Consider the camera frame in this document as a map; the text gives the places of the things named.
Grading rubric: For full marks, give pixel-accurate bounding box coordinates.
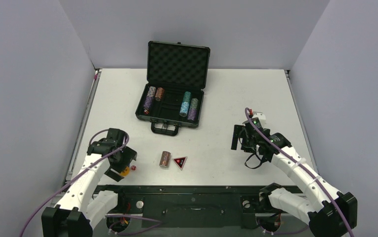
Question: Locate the blue-grey chip stack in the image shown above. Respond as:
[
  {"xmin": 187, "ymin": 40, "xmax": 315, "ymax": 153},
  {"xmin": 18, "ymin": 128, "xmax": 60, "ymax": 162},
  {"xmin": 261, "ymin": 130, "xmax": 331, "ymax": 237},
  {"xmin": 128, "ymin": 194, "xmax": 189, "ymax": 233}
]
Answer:
[{"xmin": 147, "ymin": 86, "xmax": 156, "ymax": 97}]

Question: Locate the teal chip stack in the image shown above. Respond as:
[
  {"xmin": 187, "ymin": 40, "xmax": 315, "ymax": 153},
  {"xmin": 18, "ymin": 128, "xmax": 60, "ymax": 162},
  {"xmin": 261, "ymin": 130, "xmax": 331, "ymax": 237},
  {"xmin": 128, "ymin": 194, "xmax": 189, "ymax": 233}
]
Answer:
[{"xmin": 182, "ymin": 91, "xmax": 192, "ymax": 103}]

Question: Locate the green-grey chip stack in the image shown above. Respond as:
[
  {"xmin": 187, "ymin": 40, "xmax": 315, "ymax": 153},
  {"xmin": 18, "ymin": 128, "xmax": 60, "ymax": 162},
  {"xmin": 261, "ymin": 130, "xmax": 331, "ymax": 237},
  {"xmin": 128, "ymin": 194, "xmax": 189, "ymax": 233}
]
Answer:
[{"xmin": 189, "ymin": 98, "xmax": 199, "ymax": 110}]

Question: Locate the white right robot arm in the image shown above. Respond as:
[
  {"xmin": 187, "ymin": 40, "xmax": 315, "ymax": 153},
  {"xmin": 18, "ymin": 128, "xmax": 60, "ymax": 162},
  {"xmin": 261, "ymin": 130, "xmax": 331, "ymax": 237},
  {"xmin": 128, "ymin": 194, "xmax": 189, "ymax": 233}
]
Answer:
[{"xmin": 231, "ymin": 108, "xmax": 358, "ymax": 237}]

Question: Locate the orange chip stack in case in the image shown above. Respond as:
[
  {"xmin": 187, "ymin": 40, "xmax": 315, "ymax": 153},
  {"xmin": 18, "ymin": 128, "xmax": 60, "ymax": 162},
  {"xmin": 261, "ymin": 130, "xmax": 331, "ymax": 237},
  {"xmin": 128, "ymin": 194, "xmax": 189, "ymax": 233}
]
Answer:
[{"xmin": 155, "ymin": 87, "xmax": 165, "ymax": 101}]

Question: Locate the yellow round button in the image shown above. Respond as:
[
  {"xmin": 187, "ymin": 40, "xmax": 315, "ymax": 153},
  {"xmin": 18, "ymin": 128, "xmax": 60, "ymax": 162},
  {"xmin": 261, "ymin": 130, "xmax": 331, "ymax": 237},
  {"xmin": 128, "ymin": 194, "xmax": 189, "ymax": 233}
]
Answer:
[{"xmin": 120, "ymin": 169, "xmax": 130, "ymax": 177}]

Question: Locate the purple chip stack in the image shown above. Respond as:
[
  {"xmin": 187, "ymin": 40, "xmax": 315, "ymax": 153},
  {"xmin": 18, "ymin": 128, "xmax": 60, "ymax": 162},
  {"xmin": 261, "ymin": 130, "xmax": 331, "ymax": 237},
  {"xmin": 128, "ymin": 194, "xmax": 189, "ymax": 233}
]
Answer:
[
  {"xmin": 143, "ymin": 96, "xmax": 154, "ymax": 110},
  {"xmin": 187, "ymin": 108, "xmax": 197, "ymax": 121}
]

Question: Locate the brown chip stack on table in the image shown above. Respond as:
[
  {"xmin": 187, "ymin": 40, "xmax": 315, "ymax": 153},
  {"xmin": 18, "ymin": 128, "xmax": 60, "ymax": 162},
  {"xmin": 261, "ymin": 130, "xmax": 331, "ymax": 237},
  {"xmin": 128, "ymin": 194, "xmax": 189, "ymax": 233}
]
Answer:
[{"xmin": 159, "ymin": 151, "xmax": 171, "ymax": 168}]

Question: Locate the triangular all-in button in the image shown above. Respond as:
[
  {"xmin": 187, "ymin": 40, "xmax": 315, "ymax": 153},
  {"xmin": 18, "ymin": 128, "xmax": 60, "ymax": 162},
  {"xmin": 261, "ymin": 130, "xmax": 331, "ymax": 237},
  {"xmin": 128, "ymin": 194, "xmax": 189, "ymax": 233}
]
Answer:
[{"xmin": 172, "ymin": 157, "xmax": 187, "ymax": 170}]

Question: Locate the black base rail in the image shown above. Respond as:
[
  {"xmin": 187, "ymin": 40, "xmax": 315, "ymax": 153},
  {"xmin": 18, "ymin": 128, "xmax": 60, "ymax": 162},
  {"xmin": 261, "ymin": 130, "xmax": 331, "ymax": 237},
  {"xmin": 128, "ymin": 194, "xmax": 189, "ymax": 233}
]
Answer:
[{"xmin": 95, "ymin": 184, "xmax": 293, "ymax": 233}]

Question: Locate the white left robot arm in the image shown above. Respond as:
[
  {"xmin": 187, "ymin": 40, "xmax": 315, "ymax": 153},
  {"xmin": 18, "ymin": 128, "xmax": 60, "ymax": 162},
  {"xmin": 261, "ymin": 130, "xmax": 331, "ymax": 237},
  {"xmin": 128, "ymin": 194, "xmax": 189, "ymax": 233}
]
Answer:
[{"xmin": 41, "ymin": 128, "xmax": 137, "ymax": 237}]

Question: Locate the light blue chip stack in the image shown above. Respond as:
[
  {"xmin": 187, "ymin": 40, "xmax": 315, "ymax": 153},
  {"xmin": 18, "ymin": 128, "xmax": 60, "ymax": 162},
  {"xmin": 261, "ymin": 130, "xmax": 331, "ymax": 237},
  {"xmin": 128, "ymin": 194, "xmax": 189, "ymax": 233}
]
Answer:
[{"xmin": 179, "ymin": 101, "xmax": 190, "ymax": 117}]

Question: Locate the black poker case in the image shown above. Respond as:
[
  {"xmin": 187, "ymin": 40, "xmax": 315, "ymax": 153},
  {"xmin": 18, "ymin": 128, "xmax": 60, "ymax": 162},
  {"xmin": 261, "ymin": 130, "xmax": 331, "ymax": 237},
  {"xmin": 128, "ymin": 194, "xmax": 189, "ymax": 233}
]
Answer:
[{"xmin": 135, "ymin": 40, "xmax": 210, "ymax": 136}]

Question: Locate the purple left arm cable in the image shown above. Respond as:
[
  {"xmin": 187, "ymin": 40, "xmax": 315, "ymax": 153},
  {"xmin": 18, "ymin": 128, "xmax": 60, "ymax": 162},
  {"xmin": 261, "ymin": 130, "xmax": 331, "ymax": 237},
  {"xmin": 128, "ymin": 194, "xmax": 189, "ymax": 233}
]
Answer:
[{"xmin": 18, "ymin": 128, "xmax": 163, "ymax": 237}]

